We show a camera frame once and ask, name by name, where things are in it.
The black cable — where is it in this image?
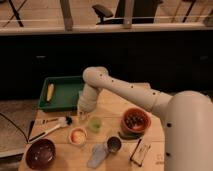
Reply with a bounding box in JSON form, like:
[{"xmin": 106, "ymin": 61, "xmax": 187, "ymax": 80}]
[{"xmin": 0, "ymin": 112, "xmax": 30, "ymax": 144}]

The clear plastic bottle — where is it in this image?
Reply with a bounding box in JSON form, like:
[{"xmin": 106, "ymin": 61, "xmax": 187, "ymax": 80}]
[{"xmin": 87, "ymin": 144, "xmax": 108, "ymax": 169}]

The green plastic tray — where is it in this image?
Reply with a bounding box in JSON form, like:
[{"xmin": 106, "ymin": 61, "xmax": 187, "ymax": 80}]
[{"xmin": 38, "ymin": 76, "xmax": 84, "ymax": 112}]

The metal measuring cup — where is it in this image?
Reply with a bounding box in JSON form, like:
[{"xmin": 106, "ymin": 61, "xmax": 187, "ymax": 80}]
[{"xmin": 107, "ymin": 136, "xmax": 122, "ymax": 153}]

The terracotta bowl with berries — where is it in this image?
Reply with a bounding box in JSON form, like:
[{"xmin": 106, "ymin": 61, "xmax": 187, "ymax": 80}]
[{"xmin": 121, "ymin": 108, "xmax": 151, "ymax": 134}]

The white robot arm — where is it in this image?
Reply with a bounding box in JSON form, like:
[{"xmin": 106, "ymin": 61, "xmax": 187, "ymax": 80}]
[{"xmin": 78, "ymin": 67, "xmax": 213, "ymax": 171}]

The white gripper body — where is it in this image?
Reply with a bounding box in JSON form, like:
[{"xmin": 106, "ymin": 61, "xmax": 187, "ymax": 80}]
[{"xmin": 77, "ymin": 84, "xmax": 101, "ymax": 122}]

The green leaf mat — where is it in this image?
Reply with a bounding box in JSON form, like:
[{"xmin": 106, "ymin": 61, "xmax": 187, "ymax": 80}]
[{"xmin": 118, "ymin": 132, "xmax": 141, "ymax": 140}]

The small cardboard box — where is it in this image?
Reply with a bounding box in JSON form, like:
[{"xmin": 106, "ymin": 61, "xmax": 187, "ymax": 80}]
[{"xmin": 130, "ymin": 139, "xmax": 151, "ymax": 167}]

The dark red bowl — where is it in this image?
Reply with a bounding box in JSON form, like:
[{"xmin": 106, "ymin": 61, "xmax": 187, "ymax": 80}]
[{"xmin": 25, "ymin": 139, "xmax": 56, "ymax": 170}]

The yellow corn cob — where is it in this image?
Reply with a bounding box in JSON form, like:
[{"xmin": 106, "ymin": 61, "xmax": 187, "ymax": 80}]
[{"xmin": 46, "ymin": 84, "xmax": 54, "ymax": 102}]

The green plastic cup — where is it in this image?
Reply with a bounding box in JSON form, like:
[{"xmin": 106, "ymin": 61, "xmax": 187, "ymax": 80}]
[{"xmin": 88, "ymin": 117, "xmax": 102, "ymax": 133}]

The black office chair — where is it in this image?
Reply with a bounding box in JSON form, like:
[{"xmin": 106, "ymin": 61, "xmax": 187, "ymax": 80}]
[{"xmin": 92, "ymin": 0, "xmax": 161, "ymax": 25}]

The paper cup with apple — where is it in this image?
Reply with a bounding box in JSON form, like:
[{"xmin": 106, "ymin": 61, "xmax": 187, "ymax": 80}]
[{"xmin": 68, "ymin": 127, "xmax": 87, "ymax": 146}]

